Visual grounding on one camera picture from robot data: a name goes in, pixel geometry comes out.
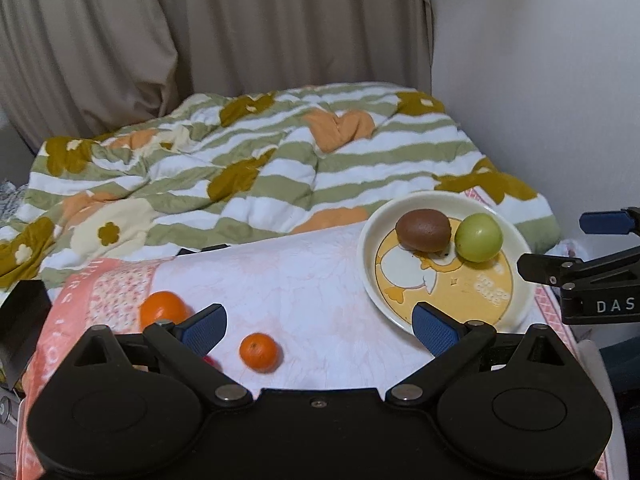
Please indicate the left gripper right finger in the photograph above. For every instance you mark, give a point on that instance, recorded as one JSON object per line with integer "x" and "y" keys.
{"x": 454, "y": 346}

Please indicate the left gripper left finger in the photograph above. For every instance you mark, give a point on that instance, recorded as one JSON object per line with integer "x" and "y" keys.
{"x": 180, "y": 350}

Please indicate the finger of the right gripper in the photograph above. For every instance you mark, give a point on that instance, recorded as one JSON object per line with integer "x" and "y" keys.
{"x": 615, "y": 222}
{"x": 619, "y": 269}

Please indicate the red cherry tomato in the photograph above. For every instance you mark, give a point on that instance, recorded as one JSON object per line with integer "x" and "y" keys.
{"x": 213, "y": 363}

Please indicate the medium orange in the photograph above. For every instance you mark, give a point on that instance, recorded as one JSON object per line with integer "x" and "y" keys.
{"x": 163, "y": 306}

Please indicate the small mandarin on cloth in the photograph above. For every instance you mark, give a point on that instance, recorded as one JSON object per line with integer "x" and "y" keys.
{"x": 259, "y": 352}

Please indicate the white plate with duck print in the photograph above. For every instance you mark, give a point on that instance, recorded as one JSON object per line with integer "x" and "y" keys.
{"x": 396, "y": 279}

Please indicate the green apple in plate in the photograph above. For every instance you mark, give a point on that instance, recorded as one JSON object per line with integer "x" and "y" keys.
{"x": 478, "y": 238}

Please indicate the pink white floral cloth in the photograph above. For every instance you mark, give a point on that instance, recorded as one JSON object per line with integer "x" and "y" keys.
{"x": 102, "y": 409}

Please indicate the brown kiwi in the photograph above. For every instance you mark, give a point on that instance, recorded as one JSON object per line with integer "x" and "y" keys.
{"x": 423, "y": 230}

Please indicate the black box at left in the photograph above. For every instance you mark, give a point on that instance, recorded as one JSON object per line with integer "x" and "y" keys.
{"x": 22, "y": 316}

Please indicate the green striped floral blanket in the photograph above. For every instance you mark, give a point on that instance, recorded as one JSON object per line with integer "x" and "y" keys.
{"x": 222, "y": 170}

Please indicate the beige curtain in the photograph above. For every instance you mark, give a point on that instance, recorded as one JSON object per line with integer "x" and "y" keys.
{"x": 86, "y": 67}

